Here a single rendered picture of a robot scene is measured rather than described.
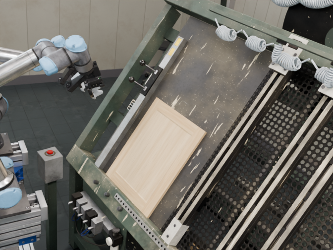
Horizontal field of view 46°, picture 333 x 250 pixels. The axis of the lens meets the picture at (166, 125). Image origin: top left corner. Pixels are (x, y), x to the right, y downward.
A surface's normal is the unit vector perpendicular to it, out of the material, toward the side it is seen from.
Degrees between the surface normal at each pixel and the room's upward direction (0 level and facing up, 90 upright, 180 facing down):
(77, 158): 55
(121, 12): 90
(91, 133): 90
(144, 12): 90
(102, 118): 90
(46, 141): 0
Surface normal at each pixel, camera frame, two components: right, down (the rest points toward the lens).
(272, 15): -0.88, 0.13
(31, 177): 0.13, -0.86
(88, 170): -0.57, -0.31
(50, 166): 0.61, 0.47
